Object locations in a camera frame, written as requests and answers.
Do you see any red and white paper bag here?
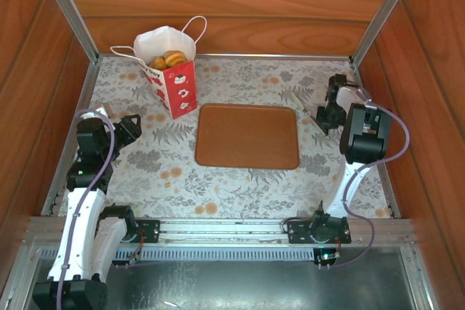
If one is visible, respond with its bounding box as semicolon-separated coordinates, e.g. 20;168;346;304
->
110;15;208;121

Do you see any brown rectangular tray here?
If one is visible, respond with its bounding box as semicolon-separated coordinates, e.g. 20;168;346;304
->
194;103;301;171

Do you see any ridged spiral fake bread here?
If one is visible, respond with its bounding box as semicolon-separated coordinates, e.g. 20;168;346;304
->
163;50;186;68

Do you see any black arm base mounting plate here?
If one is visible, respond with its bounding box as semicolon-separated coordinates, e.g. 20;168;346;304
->
132;218;161;245
286;218;352;246

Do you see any floral patterned tablecloth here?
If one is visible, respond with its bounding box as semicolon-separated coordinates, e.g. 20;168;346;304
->
60;56;395;219

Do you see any circuit board with green light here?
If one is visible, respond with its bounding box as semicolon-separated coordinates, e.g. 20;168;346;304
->
314;248;342;271

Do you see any grey metal sheet panel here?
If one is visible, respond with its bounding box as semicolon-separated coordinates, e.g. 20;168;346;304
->
21;248;419;310

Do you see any thin aluminium table edge rail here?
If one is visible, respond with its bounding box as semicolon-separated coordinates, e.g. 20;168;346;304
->
97;52;353;61

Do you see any aluminium frame post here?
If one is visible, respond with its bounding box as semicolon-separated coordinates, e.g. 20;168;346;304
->
34;0;101;65
349;0;423;68

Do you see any wide aluminium base rail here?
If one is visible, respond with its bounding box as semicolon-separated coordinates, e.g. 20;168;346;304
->
23;216;417;251

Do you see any slotted grey cable duct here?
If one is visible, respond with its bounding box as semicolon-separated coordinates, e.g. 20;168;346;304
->
36;246;317;263

